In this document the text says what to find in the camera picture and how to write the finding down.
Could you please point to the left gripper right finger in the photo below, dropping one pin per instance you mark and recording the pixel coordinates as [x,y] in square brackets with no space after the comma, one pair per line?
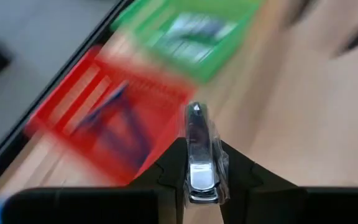
[253,193]

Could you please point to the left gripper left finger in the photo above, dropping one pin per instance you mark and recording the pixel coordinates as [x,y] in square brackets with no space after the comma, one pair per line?
[169,180]

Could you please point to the silver nail clipper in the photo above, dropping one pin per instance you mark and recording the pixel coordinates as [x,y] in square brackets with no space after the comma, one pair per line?
[199,161]

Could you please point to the green plastic basket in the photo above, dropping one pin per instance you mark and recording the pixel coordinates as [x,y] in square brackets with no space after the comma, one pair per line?
[216,62]

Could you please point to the red plastic basket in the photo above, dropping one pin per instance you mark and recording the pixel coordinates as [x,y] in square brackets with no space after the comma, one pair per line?
[73,93]

